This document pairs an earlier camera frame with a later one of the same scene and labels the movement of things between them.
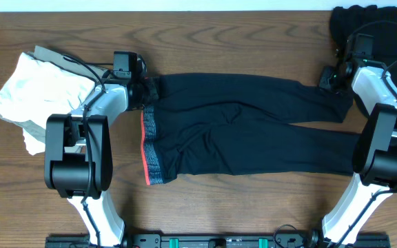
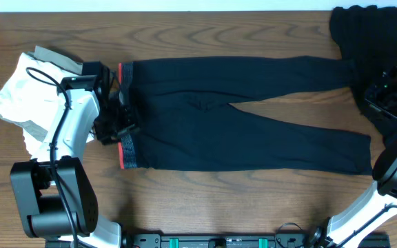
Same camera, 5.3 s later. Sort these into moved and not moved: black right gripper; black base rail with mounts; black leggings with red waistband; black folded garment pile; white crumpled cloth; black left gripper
Moved: black leggings with red waistband; black right gripper; black left gripper
Not moved: white crumpled cloth; black base rail with mounts; black folded garment pile
